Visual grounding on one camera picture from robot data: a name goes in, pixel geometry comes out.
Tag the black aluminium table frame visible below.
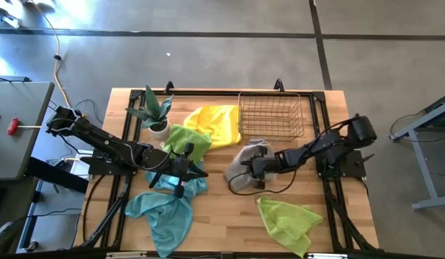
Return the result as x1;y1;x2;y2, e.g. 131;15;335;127
73;78;381;253

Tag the black table foot beam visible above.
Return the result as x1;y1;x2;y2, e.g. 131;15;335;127
25;156;90;194

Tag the yellow extension cable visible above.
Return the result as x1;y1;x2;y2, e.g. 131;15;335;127
30;0;71;108

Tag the light grey metal table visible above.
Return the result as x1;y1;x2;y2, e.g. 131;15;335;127
389;91;445;212

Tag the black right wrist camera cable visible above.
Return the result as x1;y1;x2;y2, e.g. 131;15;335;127
228;168;298;197

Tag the copper wire basket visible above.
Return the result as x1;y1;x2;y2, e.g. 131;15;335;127
238;91;305;142

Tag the dark grey work table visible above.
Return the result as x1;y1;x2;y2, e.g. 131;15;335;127
0;81;55;181

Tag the red-handled screwdriver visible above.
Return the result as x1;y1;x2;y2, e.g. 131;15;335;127
6;117;42;137

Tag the black device with indicator light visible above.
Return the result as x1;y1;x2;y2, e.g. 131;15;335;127
0;221;20;256

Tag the yellow microfiber towel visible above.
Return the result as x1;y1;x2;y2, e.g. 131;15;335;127
182;104;243;150

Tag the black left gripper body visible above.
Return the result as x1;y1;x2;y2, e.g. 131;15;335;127
171;156;194;183

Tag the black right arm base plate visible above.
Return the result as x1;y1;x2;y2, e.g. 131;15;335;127
315;149;374;180

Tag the silver metal bracket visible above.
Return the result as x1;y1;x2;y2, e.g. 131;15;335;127
307;253;349;259
106;251;148;259

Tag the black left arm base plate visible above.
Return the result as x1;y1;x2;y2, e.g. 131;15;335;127
80;149;137;176

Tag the lime green microfiber towel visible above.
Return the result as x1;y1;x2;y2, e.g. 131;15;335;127
256;196;325;258

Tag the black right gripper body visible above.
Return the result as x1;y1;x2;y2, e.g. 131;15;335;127
251;154;281;181

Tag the green plant in white pot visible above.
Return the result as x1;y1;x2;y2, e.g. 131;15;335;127
125;84;175;140

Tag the white box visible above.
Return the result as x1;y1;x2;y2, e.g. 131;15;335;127
68;150;94;181

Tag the grey microfiber towel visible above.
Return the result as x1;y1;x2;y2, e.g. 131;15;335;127
223;138;278;193

